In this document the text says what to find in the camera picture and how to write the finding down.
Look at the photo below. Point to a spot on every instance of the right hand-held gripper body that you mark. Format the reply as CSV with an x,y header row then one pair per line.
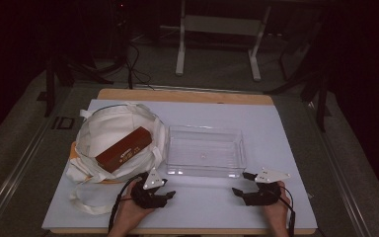
x,y
263,197

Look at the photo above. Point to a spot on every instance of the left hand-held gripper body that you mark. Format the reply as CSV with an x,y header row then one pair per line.
x,y
146,197

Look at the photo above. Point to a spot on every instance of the clear plastic tray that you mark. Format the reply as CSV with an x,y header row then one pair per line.
x,y
205,153

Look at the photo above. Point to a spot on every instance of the long brown box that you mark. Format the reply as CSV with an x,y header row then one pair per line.
x,y
125,149

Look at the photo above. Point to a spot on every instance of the white canvas tote bag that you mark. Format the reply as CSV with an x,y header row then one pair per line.
x,y
112,130

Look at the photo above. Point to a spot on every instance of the person's right hand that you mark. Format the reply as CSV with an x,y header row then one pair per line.
x,y
278,214

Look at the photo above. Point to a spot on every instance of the white table mat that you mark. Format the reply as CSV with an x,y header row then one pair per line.
x,y
269,138

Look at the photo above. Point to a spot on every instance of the black tripod stand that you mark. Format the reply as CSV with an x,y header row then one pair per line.
x,y
312,82

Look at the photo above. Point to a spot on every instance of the white metal stand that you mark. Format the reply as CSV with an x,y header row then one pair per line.
x,y
223,24

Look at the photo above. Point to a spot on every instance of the metal floor rail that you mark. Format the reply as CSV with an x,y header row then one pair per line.
x,y
10,184
339,171

